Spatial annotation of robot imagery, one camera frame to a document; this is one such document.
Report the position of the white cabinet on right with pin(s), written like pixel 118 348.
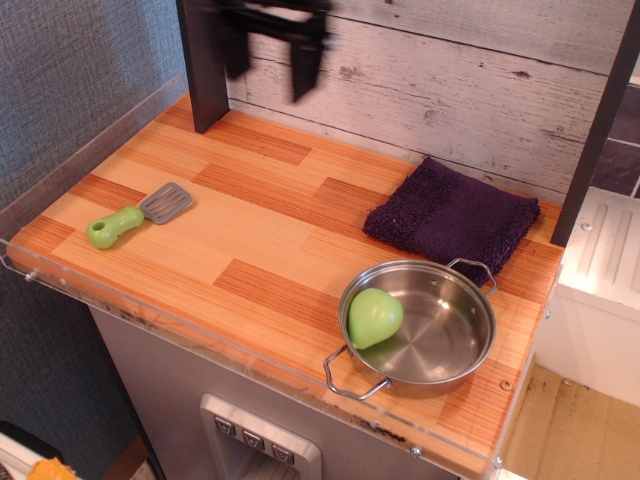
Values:
pixel 590 332

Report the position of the green toy pear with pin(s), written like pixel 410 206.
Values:
pixel 373 317

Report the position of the dark right support post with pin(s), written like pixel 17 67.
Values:
pixel 609 104

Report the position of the dark support post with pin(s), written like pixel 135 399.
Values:
pixel 609 104
pixel 204 64

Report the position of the dark left support post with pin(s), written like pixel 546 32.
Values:
pixel 204 64

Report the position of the grey cabinet dispenser panel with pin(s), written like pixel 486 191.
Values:
pixel 246 446

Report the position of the orange object bottom left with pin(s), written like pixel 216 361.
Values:
pixel 51 469

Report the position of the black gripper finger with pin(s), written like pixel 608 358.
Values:
pixel 235 50
pixel 305 64

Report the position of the silver steel pan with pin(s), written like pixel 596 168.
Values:
pixel 448 330

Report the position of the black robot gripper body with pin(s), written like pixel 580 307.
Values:
pixel 302 23

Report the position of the green handled grey spatula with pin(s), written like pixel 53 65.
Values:
pixel 159 207

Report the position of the purple cloth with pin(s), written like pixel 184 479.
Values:
pixel 443 215

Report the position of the clear acrylic table guard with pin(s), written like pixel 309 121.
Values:
pixel 250 274

